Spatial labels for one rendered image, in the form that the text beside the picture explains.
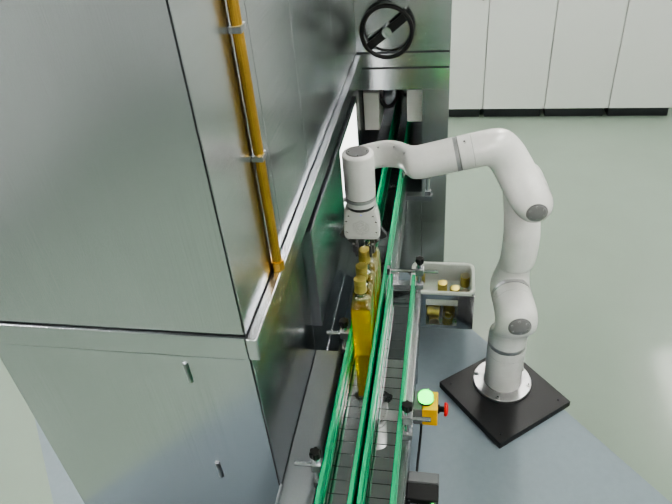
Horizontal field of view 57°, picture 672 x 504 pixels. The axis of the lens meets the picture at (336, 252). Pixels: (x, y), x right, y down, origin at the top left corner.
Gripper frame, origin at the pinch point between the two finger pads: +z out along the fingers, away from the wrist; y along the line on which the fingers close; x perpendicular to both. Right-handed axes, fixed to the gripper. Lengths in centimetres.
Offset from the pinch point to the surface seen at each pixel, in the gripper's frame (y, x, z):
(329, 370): -9.4, -20.9, 29.7
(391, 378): 9.1, -22.3, 29.7
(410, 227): 6, 102, 63
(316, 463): -5, -58, 20
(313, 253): -11.9, -12.5, -7.3
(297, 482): -11, -58, 30
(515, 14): 72, 377, 46
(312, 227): -11.9, -10.2, -14.2
